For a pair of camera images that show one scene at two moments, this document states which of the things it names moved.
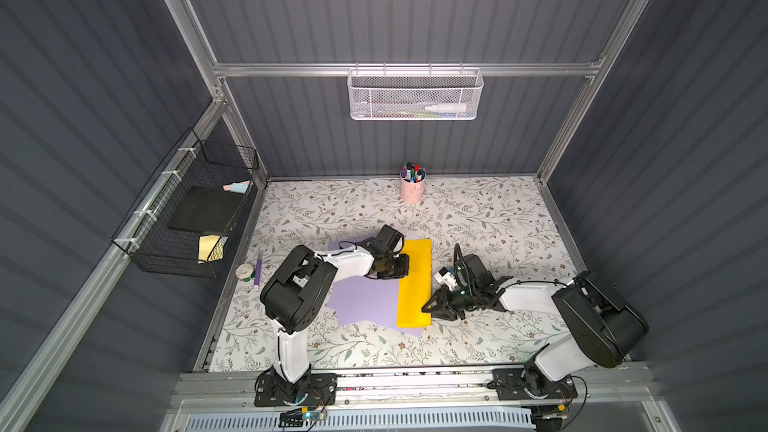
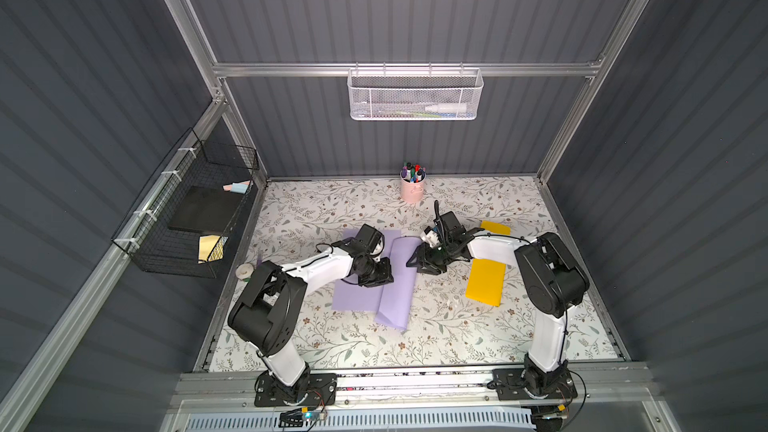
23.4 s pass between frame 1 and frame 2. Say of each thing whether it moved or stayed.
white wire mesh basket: stayed
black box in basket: stayed
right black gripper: moved
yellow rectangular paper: moved
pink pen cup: stayed
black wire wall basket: stayed
